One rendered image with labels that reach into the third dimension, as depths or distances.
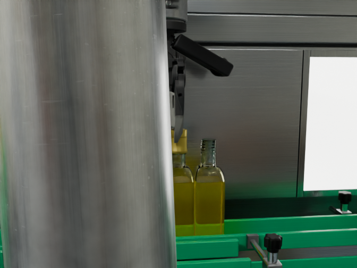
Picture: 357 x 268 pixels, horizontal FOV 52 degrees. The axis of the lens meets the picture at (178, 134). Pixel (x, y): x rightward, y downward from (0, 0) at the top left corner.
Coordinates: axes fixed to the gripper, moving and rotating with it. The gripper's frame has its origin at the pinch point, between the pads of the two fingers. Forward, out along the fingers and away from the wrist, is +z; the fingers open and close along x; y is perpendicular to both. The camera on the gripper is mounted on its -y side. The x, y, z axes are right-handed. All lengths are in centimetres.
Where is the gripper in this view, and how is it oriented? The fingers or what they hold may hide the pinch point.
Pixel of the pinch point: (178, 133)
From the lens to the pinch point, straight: 69.5
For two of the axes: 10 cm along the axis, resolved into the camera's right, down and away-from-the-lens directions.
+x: 1.1, 1.4, -9.8
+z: 0.0, 9.9, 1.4
